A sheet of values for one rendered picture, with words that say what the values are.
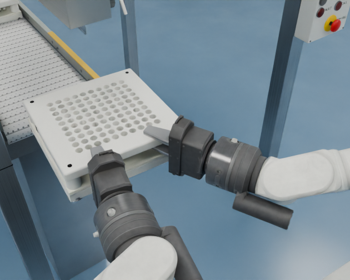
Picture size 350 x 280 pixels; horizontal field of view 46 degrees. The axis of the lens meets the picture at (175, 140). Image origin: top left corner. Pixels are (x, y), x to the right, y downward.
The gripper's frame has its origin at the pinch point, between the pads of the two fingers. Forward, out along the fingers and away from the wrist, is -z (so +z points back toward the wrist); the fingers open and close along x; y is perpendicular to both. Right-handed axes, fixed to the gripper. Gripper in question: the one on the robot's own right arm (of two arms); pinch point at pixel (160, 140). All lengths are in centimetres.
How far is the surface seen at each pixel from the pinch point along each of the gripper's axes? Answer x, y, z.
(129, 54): 74, 125, -87
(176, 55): 107, 184, -87
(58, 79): 14, 22, -44
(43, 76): 14, 21, -48
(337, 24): 7, 77, 20
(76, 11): -11.1, 17.2, -29.5
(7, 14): 13, 43, -81
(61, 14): -9.5, 17.0, -33.6
